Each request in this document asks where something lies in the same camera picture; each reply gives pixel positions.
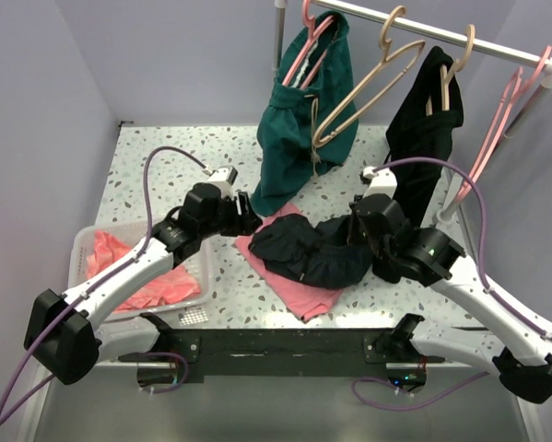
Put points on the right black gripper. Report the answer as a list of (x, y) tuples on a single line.
[(352, 235)]

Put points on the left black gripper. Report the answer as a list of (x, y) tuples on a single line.
[(244, 224)]

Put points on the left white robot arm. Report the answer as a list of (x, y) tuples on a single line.
[(64, 329)]

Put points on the white plastic laundry basket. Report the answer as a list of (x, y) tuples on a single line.
[(97, 247)]

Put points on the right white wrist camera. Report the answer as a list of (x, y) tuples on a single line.
[(379, 182)]

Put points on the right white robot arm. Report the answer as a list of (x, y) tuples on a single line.
[(516, 342)]

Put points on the pink folded shorts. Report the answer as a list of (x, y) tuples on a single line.
[(304, 301)]

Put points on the dark navy shorts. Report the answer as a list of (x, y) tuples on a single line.
[(319, 256)]

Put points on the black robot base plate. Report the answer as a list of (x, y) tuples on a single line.
[(344, 353)]

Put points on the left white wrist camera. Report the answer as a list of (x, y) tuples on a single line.
[(223, 178)]

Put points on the metal clothes rack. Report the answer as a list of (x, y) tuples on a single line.
[(446, 213)]

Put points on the pink hanger with green shorts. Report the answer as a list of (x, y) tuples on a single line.
[(314, 32)]

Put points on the empty pink hanger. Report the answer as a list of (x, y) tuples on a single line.
[(499, 129)]

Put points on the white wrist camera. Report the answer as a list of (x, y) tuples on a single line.
[(223, 178), (379, 182)]

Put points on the beige hanger with black shorts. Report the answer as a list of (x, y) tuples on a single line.
[(447, 74)]

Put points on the green hanging shorts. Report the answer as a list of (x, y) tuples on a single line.
[(295, 111)]

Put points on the black hanging shorts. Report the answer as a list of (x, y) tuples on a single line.
[(419, 144)]

